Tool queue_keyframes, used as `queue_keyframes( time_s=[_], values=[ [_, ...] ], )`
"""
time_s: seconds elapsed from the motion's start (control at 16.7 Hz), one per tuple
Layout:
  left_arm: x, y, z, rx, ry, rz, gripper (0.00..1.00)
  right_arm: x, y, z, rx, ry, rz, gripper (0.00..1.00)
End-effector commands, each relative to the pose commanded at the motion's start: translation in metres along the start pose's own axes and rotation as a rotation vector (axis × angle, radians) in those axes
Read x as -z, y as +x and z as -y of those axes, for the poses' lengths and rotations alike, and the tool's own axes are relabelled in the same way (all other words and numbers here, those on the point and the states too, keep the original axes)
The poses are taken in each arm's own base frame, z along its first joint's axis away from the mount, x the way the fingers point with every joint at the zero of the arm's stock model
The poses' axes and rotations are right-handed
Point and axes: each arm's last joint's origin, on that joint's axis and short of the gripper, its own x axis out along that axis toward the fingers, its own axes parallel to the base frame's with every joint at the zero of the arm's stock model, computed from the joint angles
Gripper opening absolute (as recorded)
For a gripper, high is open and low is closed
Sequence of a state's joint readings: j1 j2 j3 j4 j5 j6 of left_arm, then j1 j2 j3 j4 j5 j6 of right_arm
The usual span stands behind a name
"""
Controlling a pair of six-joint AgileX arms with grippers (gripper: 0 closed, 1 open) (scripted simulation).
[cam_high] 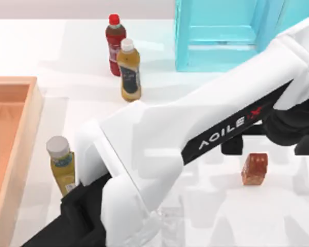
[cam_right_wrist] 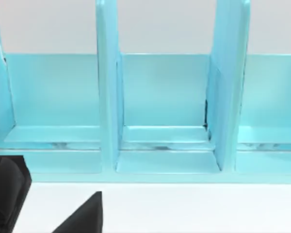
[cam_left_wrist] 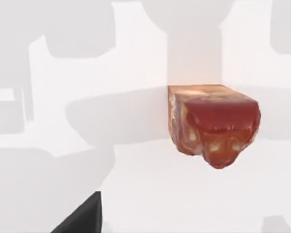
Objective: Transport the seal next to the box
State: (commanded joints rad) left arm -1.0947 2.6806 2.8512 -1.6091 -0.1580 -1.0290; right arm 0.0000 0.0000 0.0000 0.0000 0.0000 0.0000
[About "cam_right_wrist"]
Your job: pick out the black block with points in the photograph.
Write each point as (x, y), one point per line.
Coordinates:
(7, 191)

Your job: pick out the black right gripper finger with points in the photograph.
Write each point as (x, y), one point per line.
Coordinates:
(88, 215)

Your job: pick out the light blue rack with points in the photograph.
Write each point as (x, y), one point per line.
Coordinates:
(160, 97)

